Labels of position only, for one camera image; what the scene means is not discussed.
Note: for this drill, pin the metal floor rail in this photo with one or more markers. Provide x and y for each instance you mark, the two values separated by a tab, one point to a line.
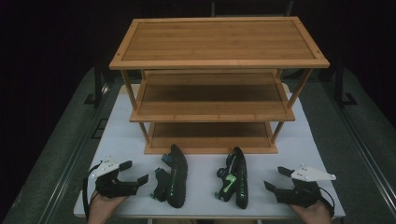
71	165
364	155

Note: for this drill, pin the three-tier wooden shoe rack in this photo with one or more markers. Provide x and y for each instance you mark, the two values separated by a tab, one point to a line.
218	40

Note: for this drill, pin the dark metal stand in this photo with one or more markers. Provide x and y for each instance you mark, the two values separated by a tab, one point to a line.
340	87
97	84

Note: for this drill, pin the black sandal with green marking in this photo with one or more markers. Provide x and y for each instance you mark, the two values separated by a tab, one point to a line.
177	180
239	183

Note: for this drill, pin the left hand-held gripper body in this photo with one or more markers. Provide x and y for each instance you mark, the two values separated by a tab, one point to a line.
115	186

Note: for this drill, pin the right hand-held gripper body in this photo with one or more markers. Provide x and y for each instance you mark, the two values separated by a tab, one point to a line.
305	193

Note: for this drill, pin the person's left hand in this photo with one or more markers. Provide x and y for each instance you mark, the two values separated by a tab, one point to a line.
104	210

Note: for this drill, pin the person's right hand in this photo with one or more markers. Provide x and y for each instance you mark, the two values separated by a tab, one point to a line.
314	214

